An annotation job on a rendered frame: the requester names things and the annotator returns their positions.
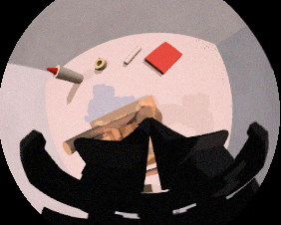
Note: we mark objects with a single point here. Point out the red flat block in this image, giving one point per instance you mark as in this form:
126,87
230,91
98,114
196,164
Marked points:
163,57

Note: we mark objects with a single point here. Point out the grey cylinder with red cone tip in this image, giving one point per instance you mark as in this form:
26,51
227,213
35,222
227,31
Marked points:
65,74

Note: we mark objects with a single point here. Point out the brown wooden stool legs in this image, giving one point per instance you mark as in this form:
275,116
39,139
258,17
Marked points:
113,127

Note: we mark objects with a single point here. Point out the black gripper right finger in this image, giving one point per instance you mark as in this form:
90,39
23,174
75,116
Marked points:
172,149

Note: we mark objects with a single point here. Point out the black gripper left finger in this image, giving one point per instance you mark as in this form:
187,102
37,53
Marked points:
131,153

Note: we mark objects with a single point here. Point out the brown wooden stool seat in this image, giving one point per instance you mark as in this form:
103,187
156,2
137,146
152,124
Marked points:
125,130

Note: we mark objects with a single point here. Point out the tan short hollow cylinder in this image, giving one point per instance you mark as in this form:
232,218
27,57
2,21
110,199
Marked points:
101,61

